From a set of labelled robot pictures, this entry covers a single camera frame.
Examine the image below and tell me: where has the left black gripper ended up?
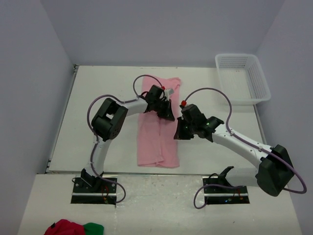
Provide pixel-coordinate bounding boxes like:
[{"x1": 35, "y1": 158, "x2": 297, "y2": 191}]
[{"x1": 153, "y1": 99, "x2": 174, "y2": 121}]

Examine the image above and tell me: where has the pink t shirt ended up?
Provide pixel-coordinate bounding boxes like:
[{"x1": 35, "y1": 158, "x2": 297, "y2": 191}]
[{"x1": 137, "y1": 76, "x2": 181, "y2": 168}]

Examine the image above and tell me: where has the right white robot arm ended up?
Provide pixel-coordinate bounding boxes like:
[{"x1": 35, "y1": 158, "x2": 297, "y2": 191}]
[{"x1": 174, "y1": 104, "x2": 294, "y2": 196}]

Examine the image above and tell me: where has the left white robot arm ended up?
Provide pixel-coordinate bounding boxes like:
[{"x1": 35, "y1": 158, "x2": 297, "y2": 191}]
[{"x1": 81, "y1": 85, "x2": 175, "y2": 192}]

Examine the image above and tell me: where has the white plastic basket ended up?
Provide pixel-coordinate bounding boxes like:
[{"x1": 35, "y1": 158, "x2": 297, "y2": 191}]
[{"x1": 215, "y1": 53, "x2": 271, "y2": 105}]

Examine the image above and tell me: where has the green folded t shirt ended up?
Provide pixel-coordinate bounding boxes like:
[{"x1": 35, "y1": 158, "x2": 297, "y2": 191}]
[{"x1": 83, "y1": 222, "x2": 105, "y2": 235}]

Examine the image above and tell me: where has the red folded t shirt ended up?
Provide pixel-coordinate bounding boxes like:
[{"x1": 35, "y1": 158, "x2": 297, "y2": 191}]
[{"x1": 44, "y1": 219, "x2": 85, "y2": 235}]

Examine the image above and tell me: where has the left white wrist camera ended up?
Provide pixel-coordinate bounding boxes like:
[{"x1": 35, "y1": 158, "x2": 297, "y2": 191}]
[{"x1": 162, "y1": 87, "x2": 174, "y2": 99}]

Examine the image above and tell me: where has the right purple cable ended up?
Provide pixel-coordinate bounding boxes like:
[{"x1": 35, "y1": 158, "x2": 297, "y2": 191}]
[{"x1": 193, "y1": 87, "x2": 308, "y2": 210}]

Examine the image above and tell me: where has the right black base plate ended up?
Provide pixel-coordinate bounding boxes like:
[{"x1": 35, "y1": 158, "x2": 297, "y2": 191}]
[{"x1": 203, "y1": 186, "x2": 250, "y2": 205}]

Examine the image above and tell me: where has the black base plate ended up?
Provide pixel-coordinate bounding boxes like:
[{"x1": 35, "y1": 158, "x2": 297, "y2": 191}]
[
  {"x1": 203, "y1": 186, "x2": 250, "y2": 205},
  {"x1": 70, "y1": 177, "x2": 117, "y2": 205}
]

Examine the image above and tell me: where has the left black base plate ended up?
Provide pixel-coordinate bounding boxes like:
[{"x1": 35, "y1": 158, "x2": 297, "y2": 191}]
[{"x1": 70, "y1": 177, "x2": 117, "y2": 205}]

